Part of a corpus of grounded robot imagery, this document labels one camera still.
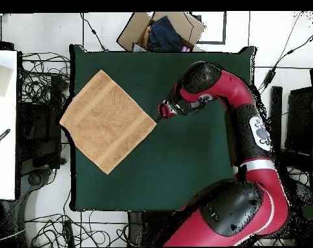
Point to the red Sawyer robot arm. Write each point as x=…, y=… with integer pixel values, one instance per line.
x=236, y=87

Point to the brown cardboard box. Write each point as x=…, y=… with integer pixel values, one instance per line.
x=130, y=33

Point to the small pink item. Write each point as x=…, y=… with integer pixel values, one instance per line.
x=186, y=49

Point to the tan terry towel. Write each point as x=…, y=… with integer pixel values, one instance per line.
x=107, y=121

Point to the black stand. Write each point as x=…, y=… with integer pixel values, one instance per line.
x=276, y=103
x=42, y=149

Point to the black striped tool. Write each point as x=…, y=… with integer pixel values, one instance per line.
x=1, y=137

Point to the beige box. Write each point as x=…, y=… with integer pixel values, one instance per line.
x=0, y=80

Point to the black stand base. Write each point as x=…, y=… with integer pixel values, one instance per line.
x=34, y=178
x=304, y=193

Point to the white desk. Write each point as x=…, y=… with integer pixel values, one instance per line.
x=4, y=155

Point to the dark blue jeans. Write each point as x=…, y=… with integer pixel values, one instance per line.
x=164, y=33

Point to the black power strip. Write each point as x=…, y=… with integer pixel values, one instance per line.
x=68, y=232

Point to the dark green table cloth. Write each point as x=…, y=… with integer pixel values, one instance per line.
x=171, y=168

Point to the orange cloth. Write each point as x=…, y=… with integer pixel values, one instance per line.
x=146, y=35

